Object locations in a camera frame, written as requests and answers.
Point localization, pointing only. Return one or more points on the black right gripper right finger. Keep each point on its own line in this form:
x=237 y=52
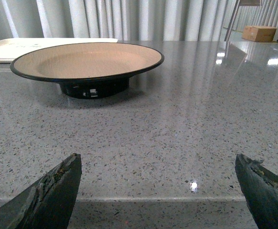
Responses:
x=260 y=188

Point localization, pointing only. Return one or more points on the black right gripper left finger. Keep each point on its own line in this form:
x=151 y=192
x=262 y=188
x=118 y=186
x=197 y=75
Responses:
x=48 y=203

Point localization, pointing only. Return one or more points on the beige plate with black rim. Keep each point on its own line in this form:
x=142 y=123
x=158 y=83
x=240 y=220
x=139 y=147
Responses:
x=88 y=70

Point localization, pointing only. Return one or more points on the white rectangular tray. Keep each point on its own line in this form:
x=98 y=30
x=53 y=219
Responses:
x=14 y=47

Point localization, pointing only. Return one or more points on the cardboard box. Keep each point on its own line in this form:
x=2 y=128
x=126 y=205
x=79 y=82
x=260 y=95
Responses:
x=259 y=33

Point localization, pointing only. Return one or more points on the grey pleated curtain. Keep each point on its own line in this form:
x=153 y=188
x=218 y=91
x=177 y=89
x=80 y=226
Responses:
x=125 y=20

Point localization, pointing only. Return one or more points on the metal frame leg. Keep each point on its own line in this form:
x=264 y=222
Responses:
x=239 y=3

